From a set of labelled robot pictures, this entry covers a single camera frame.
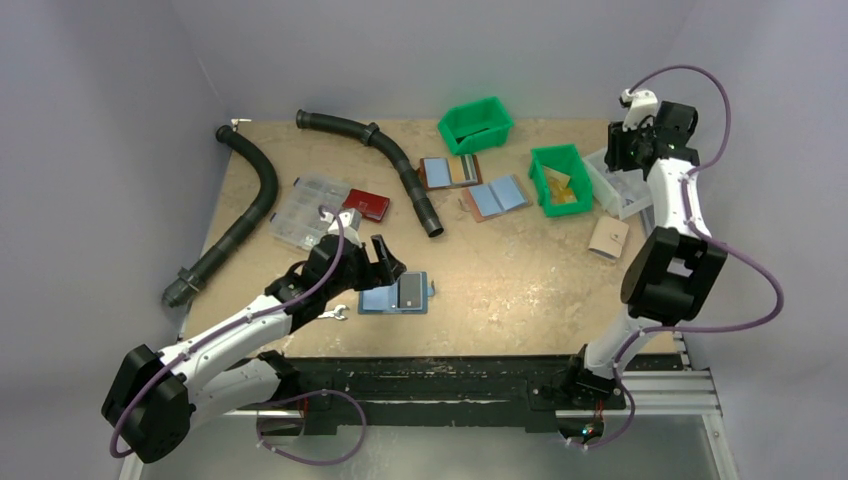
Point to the green bin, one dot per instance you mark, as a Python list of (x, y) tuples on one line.
[(561, 181), (475, 126)]

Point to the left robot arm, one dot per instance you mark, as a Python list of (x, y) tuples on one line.
[(157, 397)]

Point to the pink open card holder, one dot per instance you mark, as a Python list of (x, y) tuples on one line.
[(500, 196)]

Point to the brown open card holder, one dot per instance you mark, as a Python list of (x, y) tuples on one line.
[(439, 173)]

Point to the red card case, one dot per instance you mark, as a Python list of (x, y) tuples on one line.
[(371, 206)]

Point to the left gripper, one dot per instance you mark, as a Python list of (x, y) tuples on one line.
[(370, 266)]

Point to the clear plastic screw box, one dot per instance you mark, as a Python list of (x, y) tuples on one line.
[(297, 220)]

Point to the beige card holder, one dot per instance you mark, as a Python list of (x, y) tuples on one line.
[(608, 238)]

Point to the white translucent bin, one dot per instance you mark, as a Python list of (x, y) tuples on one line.
[(622, 194)]

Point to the green bin right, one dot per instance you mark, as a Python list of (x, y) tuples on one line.
[(561, 181)]

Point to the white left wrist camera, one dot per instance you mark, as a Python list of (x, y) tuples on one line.
[(347, 225)]

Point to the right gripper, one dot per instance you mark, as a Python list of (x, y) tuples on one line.
[(616, 153)]

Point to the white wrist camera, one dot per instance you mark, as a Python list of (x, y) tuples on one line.
[(347, 225), (640, 105)]

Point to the dark grey card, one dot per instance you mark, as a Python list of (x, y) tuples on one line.
[(411, 292)]

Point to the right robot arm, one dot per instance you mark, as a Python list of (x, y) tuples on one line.
[(674, 271)]

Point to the green bin rear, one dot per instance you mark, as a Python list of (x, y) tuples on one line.
[(475, 126)]

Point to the silver open-end wrench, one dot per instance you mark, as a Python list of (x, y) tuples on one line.
[(337, 313)]

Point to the black table front rail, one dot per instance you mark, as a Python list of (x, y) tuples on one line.
[(524, 391)]

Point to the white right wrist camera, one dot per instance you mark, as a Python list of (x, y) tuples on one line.
[(640, 105)]

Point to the blue leather card holder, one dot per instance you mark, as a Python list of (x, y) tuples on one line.
[(383, 300)]

